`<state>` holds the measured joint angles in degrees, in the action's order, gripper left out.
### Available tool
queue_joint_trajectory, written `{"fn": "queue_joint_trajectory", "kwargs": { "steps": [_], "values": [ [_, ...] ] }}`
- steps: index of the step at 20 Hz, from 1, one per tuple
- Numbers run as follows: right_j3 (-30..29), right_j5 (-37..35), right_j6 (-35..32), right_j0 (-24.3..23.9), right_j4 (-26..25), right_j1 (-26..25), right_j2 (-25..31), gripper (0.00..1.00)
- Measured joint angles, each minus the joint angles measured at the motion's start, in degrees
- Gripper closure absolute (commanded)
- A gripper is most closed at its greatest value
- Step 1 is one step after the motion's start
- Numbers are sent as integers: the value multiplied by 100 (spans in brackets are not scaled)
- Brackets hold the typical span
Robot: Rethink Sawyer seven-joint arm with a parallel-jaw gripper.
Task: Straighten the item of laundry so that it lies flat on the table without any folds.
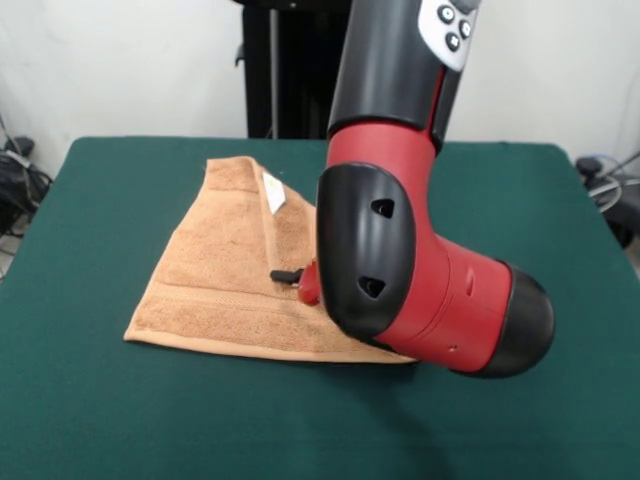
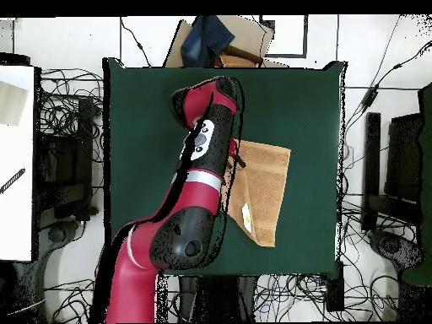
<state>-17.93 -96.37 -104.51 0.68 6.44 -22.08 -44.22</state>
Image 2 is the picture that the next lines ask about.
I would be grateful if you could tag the black flat panel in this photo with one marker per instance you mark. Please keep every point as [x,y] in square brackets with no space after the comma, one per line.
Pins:
[403,158]

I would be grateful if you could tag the folded orange-brown cloth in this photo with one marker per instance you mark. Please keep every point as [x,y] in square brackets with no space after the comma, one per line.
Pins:
[236,61]

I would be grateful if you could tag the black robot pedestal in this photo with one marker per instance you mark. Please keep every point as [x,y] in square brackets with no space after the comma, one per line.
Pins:
[219,297]

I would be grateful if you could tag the black upright bar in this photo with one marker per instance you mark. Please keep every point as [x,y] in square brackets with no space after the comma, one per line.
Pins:
[371,168]

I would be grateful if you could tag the tan terry towel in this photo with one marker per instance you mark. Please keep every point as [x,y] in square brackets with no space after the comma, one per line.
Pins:
[263,189]

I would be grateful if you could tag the black power strip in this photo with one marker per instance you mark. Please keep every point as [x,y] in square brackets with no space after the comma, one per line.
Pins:
[334,290]

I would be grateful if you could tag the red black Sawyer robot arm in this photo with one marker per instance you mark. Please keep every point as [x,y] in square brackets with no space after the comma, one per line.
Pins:
[199,202]

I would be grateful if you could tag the black equipment rack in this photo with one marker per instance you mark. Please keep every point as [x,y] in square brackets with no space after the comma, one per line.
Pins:
[55,168]

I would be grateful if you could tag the white desk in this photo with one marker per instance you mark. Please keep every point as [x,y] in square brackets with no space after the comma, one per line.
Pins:
[17,219]

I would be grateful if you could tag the brown cardboard box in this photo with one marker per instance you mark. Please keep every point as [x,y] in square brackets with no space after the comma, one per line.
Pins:
[248,33]

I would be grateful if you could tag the dark green table cloth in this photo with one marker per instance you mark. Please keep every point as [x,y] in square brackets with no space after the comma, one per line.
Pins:
[287,101]

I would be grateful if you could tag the black striped tool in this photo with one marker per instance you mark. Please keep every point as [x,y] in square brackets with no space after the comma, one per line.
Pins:
[13,180]

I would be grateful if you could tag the beige paper sheet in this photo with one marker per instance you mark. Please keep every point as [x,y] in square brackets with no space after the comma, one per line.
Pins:
[11,101]

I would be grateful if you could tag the blue denim jeans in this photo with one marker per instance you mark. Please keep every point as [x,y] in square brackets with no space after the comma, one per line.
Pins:
[202,40]

